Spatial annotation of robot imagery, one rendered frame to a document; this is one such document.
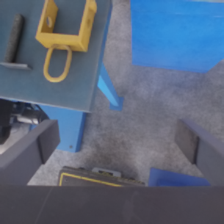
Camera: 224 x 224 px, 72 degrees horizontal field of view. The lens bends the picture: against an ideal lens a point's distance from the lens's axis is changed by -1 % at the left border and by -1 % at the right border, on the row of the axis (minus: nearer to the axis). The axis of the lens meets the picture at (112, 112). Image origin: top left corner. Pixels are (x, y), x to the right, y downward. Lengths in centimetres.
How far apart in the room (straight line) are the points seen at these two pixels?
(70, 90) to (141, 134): 111
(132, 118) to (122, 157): 39
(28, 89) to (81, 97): 20
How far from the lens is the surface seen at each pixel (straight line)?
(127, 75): 164
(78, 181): 135
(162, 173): 160
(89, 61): 55
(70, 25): 64
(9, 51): 68
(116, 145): 156
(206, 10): 105
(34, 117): 119
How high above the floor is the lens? 154
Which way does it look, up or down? 79 degrees down
